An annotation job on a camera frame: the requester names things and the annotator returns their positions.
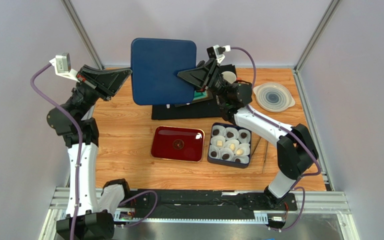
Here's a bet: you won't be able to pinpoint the aluminium frame rail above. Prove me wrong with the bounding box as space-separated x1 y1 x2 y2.
49 185 359 240

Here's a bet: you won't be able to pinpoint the white paper cup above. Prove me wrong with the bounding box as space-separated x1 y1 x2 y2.
225 127 240 141
219 148 234 162
208 145 221 160
210 135 226 149
223 139 240 152
211 125 227 138
234 143 251 156
231 155 250 165
238 129 252 144

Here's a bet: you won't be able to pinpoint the metal serving tongs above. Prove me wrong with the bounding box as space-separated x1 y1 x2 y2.
251 137 268 174

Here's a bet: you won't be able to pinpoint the dark blue box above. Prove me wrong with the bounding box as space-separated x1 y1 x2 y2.
207 122 252 169

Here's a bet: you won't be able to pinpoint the white round lid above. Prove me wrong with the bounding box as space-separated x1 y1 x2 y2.
253 82 296 113

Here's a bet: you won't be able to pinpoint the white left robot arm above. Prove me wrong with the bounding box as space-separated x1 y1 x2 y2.
46 63 132 240

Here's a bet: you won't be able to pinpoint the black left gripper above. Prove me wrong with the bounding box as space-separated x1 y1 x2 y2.
68 64 133 118

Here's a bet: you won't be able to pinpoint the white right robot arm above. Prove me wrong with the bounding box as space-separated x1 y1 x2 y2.
177 58 321 208

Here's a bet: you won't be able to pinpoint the teal square plate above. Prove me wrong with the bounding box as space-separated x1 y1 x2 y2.
174 90 213 107

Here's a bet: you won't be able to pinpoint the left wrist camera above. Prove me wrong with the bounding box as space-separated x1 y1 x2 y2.
49 52 79 82

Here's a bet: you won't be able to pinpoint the black cloth placemat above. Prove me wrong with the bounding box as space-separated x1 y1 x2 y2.
151 64 243 121

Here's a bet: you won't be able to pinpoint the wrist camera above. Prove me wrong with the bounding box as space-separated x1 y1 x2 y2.
206 44 231 64
49 52 79 82

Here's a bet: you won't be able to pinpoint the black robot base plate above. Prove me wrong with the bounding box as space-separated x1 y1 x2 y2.
115 189 300 222

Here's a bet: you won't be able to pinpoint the orange ceramic mug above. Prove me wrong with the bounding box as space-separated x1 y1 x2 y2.
221 71 241 84

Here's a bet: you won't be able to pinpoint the dark blue box lid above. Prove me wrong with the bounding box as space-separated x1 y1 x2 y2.
130 37 197 106

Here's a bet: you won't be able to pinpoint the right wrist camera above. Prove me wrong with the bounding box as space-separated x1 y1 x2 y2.
206 44 231 64

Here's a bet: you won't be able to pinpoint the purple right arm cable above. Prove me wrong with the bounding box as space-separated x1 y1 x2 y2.
230 46 322 233

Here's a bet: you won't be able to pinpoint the red lacquer chocolate tray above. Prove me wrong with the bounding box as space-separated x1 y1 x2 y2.
150 126 205 163

